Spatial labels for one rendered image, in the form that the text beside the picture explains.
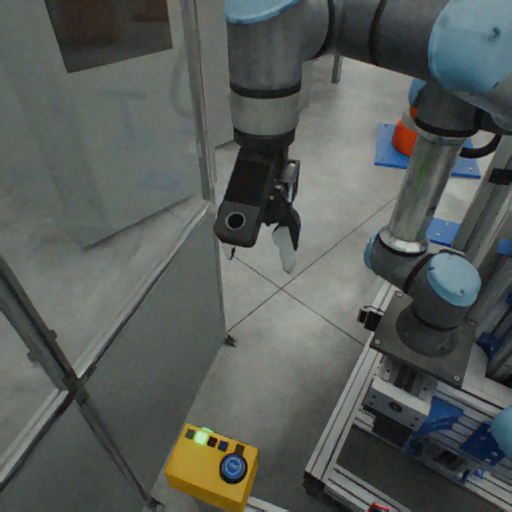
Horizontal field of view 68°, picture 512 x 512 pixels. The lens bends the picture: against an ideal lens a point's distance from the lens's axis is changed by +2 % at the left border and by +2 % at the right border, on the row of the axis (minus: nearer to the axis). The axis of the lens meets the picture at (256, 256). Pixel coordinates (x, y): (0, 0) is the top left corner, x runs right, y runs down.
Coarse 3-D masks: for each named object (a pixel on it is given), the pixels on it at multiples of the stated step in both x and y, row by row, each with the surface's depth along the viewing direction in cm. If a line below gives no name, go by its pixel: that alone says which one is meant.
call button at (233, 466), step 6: (228, 456) 73; (234, 456) 73; (228, 462) 72; (234, 462) 72; (240, 462) 72; (228, 468) 72; (234, 468) 72; (240, 468) 72; (228, 474) 71; (234, 474) 71; (240, 474) 71
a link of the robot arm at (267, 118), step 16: (240, 96) 38; (288, 96) 43; (240, 112) 39; (256, 112) 38; (272, 112) 38; (288, 112) 39; (240, 128) 40; (256, 128) 39; (272, 128) 39; (288, 128) 40
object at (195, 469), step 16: (208, 432) 77; (176, 448) 75; (192, 448) 75; (208, 448) 75; (256, 448) 75; (176, 464) 73; (192, 464) 73; (208, 464) 73; (256, 464) 78; (176, 480) 72; (192, 480) 71; (208, 480) 71; (224, 480) 71; (240, 480) 71; (192, 496) 76; (208, 496) 72; (224, 496) 69; (240, 496) 69
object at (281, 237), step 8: (272, 232) 49; (280, 232) 49; (288, 232) 48; (280, 240) 50; (288, 240) 49; (280, 248) 51; (288, 248) 50; (280, 256) 52; (288, 256) 51; (296, 256) 51; (288, 264) 52; (288, 272) 54
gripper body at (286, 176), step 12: (240, 144) 42; (252, 144) 41; (264, 144) 41; (276, 144) 41; (288, 144) 42; (288, 168) 48; (276, 180) 46; (288, 180) 46; (276, 192) 45; (288, 192) 47; (276, 204) 46; (264, 216) 47; (276, 216) 47
